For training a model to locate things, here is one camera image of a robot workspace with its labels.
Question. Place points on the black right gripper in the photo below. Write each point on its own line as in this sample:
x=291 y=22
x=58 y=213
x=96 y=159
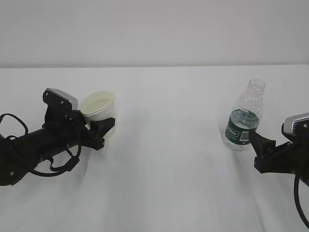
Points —
x=286 y=158

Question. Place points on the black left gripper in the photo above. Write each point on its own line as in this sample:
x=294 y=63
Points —
x=71 y=128

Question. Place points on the white paper cup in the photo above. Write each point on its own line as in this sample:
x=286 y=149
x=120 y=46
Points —
x=98 y=106

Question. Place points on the clear plastic water bottle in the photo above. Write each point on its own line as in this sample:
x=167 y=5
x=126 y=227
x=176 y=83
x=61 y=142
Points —
x=245 y=116

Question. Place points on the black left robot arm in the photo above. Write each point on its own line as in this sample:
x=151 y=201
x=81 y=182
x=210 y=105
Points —
x=52 y=150

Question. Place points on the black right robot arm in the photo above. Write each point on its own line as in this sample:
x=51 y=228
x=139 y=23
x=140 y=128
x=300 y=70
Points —
x=303 y=172

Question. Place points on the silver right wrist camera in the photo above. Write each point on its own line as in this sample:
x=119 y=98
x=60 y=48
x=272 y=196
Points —
x=296 y=127

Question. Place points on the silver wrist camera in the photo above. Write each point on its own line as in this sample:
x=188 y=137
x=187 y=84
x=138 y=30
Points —
x=296 y=127
x=56 y=98

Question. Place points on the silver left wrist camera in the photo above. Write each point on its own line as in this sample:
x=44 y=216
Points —
x=56 y=98

